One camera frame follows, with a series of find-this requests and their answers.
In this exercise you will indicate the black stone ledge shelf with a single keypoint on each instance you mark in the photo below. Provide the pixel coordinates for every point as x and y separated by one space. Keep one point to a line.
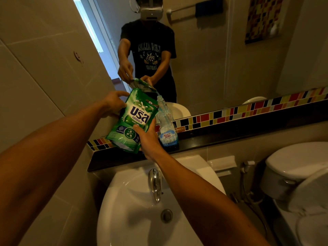
230 129

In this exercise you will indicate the colourful mosaic tile strip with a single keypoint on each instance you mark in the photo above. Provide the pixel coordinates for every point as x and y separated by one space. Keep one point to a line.
230 113

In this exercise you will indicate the green detergent refill pouch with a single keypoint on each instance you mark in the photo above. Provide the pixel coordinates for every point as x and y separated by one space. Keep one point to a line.
135 115

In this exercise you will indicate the person's right hand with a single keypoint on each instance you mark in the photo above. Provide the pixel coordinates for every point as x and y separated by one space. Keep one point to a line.
151 143

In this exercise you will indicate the person's left forearm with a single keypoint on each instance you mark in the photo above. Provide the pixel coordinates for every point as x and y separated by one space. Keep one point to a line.
51 163

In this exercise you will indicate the white ceramic sink basin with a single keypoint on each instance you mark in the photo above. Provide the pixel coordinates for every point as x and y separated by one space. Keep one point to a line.
128 215

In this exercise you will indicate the person's right forearm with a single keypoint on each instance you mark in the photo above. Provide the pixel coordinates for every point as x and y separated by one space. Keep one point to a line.
205 210

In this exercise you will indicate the chrome flush lever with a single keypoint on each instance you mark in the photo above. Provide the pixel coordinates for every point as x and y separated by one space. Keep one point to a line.
289 181

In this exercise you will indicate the chrome faucet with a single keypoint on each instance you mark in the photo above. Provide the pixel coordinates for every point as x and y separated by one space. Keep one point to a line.
155 183

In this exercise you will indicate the white toilet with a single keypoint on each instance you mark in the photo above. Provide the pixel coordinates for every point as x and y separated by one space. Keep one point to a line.
294 161

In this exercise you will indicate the large wall mirror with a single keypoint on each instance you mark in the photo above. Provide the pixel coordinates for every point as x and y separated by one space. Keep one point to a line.
217 61

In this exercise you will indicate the person's left hand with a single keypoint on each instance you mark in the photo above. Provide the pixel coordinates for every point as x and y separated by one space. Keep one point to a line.
112 105

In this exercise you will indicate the chrome sink drain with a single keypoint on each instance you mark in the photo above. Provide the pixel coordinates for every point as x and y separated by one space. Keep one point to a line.
166 216

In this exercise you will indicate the clear spray bottle blue label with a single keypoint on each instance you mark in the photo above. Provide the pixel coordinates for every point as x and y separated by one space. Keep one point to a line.
167 138

